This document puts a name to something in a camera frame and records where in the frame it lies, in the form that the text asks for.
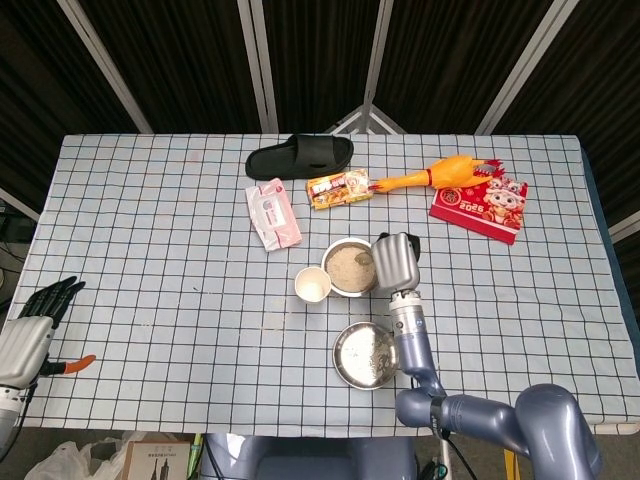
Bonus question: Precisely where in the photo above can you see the black slipper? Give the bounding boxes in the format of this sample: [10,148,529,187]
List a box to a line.
[244,133,355,181]

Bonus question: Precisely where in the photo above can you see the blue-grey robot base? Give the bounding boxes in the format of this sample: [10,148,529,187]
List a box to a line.
[199,432,419,480]

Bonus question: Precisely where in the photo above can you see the yellow rubber chicken toy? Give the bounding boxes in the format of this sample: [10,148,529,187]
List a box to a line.
[368,154,505,194]

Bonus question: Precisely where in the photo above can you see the brown cardboard box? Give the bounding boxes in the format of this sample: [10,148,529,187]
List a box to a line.
[121,440,194,480]

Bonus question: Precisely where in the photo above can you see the white plastic bag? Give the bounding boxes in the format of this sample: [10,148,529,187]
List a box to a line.
[24,437,146,480]

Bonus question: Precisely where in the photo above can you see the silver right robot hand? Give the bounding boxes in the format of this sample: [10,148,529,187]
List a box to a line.
[370,231,422,300]

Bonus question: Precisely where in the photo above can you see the blue checked tablecloth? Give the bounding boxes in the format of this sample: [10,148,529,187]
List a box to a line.
[9,132,640,436]

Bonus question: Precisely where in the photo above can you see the dark folding partition screen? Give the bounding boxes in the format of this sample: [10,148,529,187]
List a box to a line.
[0,0,640,241]

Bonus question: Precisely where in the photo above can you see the orange snack packet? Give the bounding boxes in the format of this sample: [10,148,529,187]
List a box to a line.
[305,167,374,212]

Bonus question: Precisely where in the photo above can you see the steel plate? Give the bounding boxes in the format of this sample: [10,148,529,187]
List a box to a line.
[332,321,402,391]

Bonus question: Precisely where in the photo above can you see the steel bowl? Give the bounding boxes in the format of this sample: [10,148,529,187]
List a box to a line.
[320,237,380,299]

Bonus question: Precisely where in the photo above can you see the white paper cup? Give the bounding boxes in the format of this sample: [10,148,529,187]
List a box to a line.
[293,266,332,305]

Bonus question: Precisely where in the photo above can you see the pink wet wipes pack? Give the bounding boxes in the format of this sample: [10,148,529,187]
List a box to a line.
[244,177,303,253]

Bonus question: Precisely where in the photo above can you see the red 2026 desk calendar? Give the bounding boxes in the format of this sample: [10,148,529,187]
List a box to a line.
[429,175,529,247]

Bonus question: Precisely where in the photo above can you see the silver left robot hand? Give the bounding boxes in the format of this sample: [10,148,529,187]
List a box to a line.
[0,277,97,389]

